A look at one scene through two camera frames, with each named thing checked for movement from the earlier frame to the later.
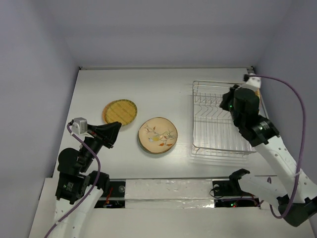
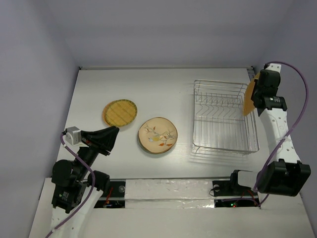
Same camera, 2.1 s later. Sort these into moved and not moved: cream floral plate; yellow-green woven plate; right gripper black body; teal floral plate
Moved: right gripper black body
Not moved: yellow-green woven plate; teal floral plate; cream floral plate
